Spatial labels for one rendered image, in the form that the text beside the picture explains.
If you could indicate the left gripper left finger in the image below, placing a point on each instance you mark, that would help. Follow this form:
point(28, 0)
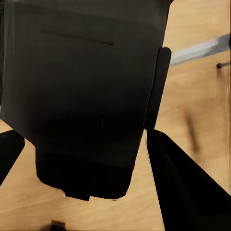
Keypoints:
point(11, 145)

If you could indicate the camera tripod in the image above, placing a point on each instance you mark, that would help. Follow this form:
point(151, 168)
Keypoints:
point(205, 49)

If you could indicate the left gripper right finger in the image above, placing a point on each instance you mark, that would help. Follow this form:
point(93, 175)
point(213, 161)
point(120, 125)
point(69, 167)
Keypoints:
point(190, 200)

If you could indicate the digital camera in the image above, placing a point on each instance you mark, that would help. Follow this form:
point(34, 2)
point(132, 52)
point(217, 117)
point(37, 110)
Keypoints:
point(81, 80)

